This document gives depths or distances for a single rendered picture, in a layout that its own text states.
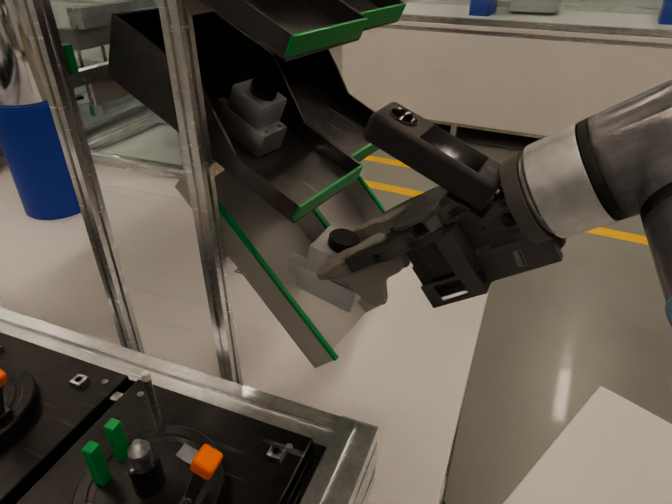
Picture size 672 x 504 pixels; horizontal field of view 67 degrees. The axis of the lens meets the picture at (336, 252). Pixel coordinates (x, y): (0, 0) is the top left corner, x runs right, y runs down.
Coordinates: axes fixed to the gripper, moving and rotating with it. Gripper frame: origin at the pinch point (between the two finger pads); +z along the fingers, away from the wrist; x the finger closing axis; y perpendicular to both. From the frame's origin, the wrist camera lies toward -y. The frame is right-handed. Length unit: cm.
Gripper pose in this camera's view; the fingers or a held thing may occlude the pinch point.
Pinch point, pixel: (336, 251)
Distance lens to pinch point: 50.3
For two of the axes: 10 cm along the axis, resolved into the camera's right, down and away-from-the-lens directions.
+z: -7.1, 3.0, 6.3
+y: 5.4, 8.1, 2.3
